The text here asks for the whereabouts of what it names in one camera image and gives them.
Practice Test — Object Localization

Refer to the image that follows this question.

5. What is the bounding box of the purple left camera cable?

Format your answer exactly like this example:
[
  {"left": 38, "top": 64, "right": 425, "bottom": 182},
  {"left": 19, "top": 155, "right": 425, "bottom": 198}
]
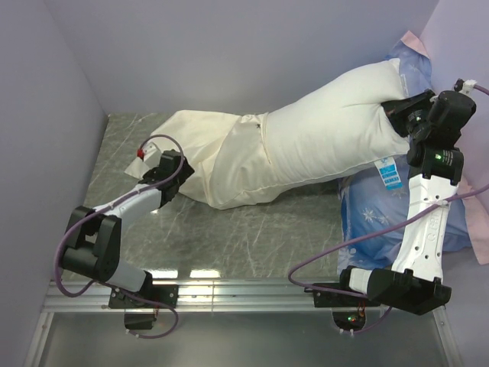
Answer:
[{"left": 55, "top": 134, "right": 188, "bottom": 340}]

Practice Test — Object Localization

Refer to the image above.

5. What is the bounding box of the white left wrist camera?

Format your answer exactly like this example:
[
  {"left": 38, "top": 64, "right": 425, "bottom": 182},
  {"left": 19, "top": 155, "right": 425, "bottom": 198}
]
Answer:
[{"left": 137, "top": 142, "right": 161, "bottom": 166}]

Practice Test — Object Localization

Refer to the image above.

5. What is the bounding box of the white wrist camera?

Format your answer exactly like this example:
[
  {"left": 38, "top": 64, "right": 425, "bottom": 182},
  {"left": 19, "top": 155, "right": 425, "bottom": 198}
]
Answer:
[
  {"left": 453, "top": 79, "right": 477, "bottom": 96},
  {"left": 137, "top": 142, "right": 161, "bottom": 166}
]

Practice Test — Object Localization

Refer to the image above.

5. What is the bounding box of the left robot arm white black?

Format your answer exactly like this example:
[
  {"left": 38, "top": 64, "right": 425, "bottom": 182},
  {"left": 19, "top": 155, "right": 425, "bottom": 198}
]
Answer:
[{"left": 55, "top": 150, "right": 194, "bottom": 307}]

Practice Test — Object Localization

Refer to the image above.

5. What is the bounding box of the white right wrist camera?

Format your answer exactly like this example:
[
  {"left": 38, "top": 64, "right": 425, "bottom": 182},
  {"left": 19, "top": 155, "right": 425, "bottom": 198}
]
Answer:
[{"left": 453, "top": 79, "right": 477, "bottom": 96}]

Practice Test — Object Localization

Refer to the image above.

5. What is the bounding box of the blue white pillow tag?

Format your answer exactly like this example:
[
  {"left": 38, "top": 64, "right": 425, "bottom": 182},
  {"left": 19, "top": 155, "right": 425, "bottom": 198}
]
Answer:
[{"left": 374, "top": 157, "right": 403, "bottom": 190}]

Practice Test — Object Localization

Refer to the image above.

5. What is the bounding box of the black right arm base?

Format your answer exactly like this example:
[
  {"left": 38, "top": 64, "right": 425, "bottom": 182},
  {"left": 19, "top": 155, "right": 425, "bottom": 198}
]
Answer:
[{"left": 304, "top": 287, "right": 381, "bottom": 335}]

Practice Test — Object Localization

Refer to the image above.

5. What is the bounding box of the white pillow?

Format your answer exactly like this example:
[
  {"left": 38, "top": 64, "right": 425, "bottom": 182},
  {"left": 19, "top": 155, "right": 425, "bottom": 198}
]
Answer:
[{"left": 264, "top": 58, "right": 409, "bottom": 185}]

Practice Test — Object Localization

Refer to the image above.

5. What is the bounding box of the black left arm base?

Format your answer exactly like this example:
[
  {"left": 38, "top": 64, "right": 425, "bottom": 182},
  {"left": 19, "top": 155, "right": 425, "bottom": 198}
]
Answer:
[{"left": 108, "top": 284, "right": 179, "bottom": 339}]

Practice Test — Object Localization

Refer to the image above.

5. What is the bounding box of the cream pillowcase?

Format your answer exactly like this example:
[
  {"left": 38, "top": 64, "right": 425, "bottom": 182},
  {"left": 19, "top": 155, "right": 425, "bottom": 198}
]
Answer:
[{"left": 125, "top": 110, "right": 285, "bottom": 209}]

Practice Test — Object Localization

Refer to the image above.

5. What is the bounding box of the blue Elsa pillow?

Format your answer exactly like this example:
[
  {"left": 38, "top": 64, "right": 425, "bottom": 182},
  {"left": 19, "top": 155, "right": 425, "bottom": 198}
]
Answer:
[{"left": 338, "top": 31, "right": 488, "bottom": 270}]

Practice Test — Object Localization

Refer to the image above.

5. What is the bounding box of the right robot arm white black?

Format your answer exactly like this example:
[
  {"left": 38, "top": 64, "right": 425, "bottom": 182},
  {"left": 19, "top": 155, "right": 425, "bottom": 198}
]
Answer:
[{"left": 336, "top": 89, "right": 476, "bottom": 315}]

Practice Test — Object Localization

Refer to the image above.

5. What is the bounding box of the aluminium mounting rail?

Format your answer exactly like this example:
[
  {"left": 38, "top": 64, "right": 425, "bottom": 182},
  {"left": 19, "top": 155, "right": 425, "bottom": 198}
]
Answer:
[{"left": 25, "top": 279, "right": 462, "bottom": 366}]

